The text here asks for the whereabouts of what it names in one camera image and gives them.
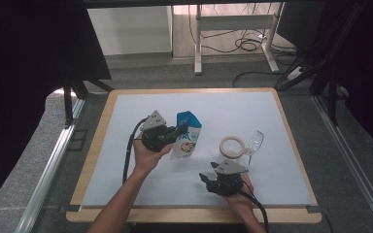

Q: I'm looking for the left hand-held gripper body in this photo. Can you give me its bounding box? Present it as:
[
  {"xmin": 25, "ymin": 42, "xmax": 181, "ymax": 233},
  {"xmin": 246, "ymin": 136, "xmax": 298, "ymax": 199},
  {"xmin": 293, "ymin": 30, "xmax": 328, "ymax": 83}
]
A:
[{"xmin": 140, "ymin": 109, "xmax": 179, "ymax": 153}]

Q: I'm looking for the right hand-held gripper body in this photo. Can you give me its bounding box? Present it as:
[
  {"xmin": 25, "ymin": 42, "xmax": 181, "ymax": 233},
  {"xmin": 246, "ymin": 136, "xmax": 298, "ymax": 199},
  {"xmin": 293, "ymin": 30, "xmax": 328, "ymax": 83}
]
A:
[{"xmin": 206, "ymin": 158, "xmax": 250, "ymax": 197}]

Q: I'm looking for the blue and white milk carton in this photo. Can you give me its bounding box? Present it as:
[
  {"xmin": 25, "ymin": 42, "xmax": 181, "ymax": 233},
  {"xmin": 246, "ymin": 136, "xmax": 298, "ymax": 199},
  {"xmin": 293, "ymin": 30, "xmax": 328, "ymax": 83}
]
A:
[{"xmin": 169, "ymin": 110, "xmax": 203, "ymax": 160}]

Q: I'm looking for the person's right hand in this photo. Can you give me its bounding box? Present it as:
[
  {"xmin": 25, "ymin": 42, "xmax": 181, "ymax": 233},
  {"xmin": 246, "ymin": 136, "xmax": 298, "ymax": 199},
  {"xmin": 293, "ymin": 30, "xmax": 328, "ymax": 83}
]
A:
[{"xmin": 224, "ymin": 173, "xmax": 255, "ymax": 212}]

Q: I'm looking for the person's left hand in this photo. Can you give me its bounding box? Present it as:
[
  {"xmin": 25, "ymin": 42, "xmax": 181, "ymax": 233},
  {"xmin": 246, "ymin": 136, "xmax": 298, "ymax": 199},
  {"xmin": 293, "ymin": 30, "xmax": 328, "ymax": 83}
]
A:
[{"xmin": 132, "ymin": 134, "xmax": 175, "ymax": 178}]

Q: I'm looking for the beige tape roll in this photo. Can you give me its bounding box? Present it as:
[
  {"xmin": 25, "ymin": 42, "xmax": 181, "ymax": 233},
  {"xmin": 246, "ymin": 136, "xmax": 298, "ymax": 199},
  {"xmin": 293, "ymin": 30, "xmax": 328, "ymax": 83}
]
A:
[{"xmin": 219, "ymin": 135, "xmax": 247, "ymax": 160}]

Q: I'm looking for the white table mat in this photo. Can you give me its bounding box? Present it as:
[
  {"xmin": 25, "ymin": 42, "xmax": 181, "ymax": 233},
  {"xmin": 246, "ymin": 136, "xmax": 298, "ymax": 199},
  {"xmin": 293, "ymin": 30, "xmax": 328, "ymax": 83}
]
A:
[{"xmin": 81, "ymin": 91, "xmax": 314, "ymax": 208}]

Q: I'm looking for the black tape strip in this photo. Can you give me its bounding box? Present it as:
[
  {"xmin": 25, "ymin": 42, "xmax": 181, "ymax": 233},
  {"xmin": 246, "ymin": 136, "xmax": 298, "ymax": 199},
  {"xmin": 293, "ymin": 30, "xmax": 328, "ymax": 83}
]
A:
[
  {"xmin": 305, "ymin": 205, "xmax": 332, "ymax": 216},
  {"xmin": 59, "ymin": 204, "xmax": 83, "ymax": 214}
]

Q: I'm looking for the black metal stand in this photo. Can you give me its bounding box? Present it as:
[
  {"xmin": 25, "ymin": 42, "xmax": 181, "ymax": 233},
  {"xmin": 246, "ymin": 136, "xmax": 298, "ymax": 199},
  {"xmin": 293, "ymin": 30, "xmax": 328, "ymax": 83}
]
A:
[
  {"xmin": 274, "ymin": 0, "xmax": 367, "ymax": 128},
  {"xmin": 61, "ymin": 76, "xmax": 115, "ymax": 126}
]

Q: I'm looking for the white power strip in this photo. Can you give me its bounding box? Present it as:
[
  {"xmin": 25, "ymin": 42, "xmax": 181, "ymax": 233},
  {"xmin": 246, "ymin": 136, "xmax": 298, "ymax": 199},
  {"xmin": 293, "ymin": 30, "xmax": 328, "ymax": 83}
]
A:
[{"xmin": 286, "ymin": 65, "xmax": 304, "ymax": 82}]

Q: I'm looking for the black curtain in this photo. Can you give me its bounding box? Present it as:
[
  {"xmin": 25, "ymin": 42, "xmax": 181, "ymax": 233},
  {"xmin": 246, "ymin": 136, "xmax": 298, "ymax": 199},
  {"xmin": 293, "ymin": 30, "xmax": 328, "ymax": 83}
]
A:
[
  {"xmin": 0, "ymin": 0, "xmax": 113, "ymax": 216},
  {"xmin": 319, "ymin": 0, "xmax": 373, "ymax": 160}
]

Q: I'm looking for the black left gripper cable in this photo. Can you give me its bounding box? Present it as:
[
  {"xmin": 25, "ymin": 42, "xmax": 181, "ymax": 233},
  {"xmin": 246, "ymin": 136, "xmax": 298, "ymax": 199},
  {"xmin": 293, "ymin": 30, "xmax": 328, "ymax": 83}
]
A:
[{"xmin": 121, "ymin": 116, "xmax": 150, "ymax": 185}]

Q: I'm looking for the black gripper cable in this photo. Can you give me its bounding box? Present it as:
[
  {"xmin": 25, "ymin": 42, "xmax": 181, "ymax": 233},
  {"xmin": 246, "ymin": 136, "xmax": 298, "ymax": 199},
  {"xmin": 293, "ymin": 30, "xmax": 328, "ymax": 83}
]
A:
[
  {"xmin": 121, "ymin": 116, "xmax": 150, "ymax": 185},
  {"xmin": 238, "ymin": 178, "xmax": 270, "ymax": 233}
]

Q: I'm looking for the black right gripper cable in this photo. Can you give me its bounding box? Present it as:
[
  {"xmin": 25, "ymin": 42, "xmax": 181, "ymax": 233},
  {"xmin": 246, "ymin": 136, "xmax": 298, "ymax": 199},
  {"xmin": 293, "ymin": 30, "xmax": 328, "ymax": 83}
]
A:
[{"xmin": 238, "ymin": 178, "xmax": 270, "ymax": 233}]

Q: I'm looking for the black floor cable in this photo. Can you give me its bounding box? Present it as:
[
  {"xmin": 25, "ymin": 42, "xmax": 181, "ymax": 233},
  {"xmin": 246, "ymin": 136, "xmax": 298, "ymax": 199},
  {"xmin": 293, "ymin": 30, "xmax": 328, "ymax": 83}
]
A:
[{"xmin": 232, "ymin": 70, "xmax": 285, "ymax": 89}]

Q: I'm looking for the black floor bracket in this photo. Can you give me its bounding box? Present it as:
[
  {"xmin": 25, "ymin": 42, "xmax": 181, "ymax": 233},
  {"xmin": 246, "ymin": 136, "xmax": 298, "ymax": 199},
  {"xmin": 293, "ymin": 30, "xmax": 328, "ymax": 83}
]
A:
[{"xmin": 66, "ymin": 128, "xmax": 88, "ymax": 152}]

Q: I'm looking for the bundle of black floor cables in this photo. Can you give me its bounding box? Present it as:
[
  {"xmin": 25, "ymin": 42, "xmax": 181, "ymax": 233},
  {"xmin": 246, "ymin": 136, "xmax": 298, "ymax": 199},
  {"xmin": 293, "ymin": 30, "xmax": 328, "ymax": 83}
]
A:
[{"xmin": 187, "ymin": 3, "xmax": 298, "ymax": 55}]

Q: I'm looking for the silver metal floor rail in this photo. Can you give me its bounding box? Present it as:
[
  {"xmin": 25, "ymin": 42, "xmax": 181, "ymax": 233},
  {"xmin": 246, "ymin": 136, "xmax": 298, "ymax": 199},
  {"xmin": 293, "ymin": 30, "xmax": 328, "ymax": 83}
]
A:
[
  {"xmin": 312, "ymin": 94, "xmax": 373, "ymax": 233},
  {"xmin": 14, "ymin": 97, "xmax": 87, "ymax": 233}
]

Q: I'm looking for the white metal desk frame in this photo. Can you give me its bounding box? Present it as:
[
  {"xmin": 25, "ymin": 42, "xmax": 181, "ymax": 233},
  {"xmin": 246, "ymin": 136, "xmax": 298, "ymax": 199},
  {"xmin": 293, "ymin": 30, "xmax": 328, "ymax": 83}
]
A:
[{"xmin": 193, "ymin": 3, "xmax": 287, "ymax": 76}]

